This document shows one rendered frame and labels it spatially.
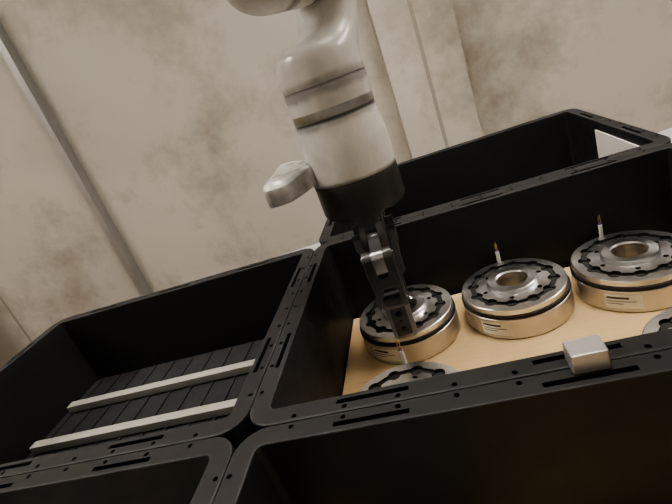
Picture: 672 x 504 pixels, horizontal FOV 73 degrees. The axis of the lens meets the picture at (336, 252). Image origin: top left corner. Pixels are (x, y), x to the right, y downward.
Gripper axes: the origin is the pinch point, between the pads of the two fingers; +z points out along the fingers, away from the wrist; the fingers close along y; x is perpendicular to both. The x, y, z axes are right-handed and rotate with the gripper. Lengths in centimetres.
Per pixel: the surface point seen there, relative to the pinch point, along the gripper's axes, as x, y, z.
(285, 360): 8.6, -11.3, -4.6
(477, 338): -6.3, -0.9, 5.3
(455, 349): -3.9, -1.7, 5.3
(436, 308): -3.4, 1.5, 2.2
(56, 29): 111, 167, -78
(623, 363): -11.1, -20.0, -4.7
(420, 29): -31, 156, -27
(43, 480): 25.4, -17.6, -4.5
